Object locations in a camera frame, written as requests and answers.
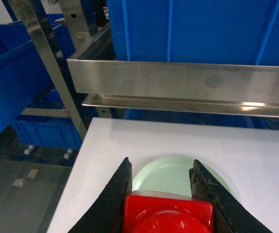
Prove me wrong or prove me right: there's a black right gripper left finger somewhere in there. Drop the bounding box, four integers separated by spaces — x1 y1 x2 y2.
69 157 132 233

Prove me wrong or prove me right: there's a red toy block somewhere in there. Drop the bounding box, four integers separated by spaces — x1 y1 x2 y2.
122 190 214 233

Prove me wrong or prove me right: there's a blue bin bottom left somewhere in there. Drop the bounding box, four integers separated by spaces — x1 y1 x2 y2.
12 115 82 150

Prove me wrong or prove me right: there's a stainless steel rack beam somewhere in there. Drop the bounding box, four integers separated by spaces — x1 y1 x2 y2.
68 58 279 117

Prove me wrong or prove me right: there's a light green plate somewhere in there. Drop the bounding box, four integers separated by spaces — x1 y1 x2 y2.
131 156 234 198

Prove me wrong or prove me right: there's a blue bin upper shelf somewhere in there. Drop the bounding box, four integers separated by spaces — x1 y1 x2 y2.
107 0 279 66

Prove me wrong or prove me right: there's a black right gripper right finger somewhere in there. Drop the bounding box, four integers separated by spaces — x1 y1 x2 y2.
189 160 271 233

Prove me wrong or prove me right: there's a large blue bin left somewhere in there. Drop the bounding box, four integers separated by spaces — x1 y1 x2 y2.
0 20 76 134

